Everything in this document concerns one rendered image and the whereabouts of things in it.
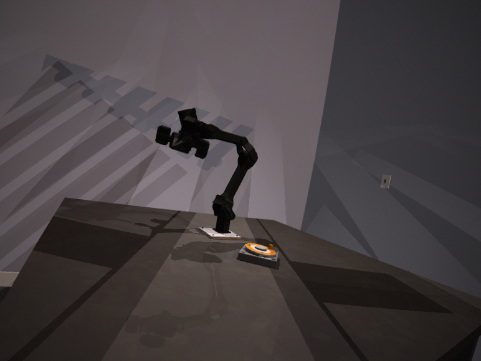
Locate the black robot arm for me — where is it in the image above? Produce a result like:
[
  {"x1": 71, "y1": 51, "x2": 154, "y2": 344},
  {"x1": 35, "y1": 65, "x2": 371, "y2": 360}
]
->
[{"x1": 178, "y1": 108, "x2": 258, "y2": 233}]

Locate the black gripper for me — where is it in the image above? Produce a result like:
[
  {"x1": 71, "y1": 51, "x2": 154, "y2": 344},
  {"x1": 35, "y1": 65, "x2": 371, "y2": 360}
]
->
[{"x1": 155, "y1": 125, "x2": 209, "y2": 159}]

